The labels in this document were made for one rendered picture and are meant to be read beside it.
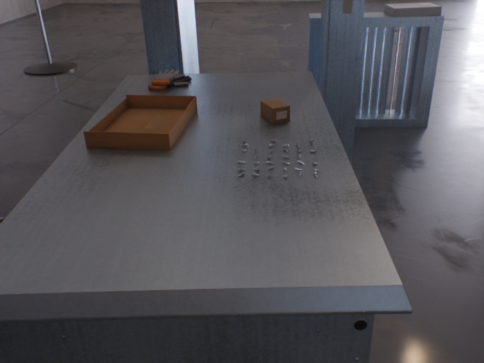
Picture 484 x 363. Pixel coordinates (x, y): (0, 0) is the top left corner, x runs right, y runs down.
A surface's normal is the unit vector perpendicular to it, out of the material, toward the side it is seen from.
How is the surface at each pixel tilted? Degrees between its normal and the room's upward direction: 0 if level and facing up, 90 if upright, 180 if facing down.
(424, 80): 90
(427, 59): 90
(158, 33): 90
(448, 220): 0
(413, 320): 0
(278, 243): 0
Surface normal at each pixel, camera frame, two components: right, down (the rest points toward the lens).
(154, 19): -0.05, 0.45
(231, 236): -0.02, -0.89
